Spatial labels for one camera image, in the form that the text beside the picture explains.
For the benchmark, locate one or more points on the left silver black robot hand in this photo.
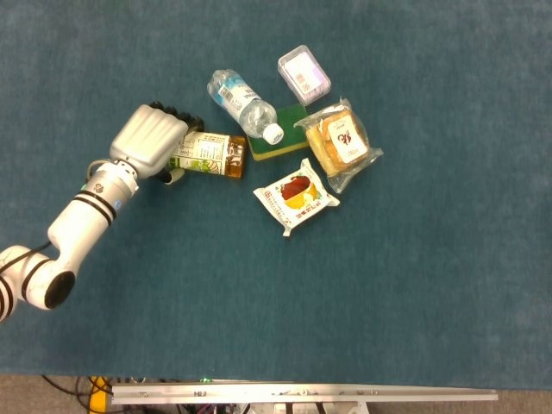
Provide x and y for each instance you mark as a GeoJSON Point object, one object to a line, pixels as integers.
{"type": "Point", "coordinates": [146, 138]}

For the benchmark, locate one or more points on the aluminium rail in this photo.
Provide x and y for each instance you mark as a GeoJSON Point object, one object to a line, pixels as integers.
{"type": "Point", "coordinates": [302, 393]}

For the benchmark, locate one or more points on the clear plastic box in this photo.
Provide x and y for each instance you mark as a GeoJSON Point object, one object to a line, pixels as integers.
{"type": "Point", "coordinates": [304, 75]}

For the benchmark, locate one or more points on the blue felt table cloth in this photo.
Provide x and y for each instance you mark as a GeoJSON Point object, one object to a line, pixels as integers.
{"type": "Point", "coordinates": [302, 302]}

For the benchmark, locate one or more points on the green yellow sponge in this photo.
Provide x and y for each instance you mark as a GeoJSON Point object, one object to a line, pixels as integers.
{"type": "Point", "coordinates": [293, 133]}

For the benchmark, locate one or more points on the bread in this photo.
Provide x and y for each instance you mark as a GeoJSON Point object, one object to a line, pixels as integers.
{"type": "Point", "coordinates": [340, 142]}

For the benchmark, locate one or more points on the brown tea bottle green label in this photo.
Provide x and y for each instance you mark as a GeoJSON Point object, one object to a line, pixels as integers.
{"type": "Point", "coordinates": [215, 155]}

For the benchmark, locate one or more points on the clear water bottle white cap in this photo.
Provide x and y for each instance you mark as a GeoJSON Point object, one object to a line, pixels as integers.
{"type": "Point", "coordinates": [246, 108]}

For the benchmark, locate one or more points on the white snack packet red print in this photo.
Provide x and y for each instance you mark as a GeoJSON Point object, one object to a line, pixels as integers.
{"type": "Point", "coordinates": [297, 198]}

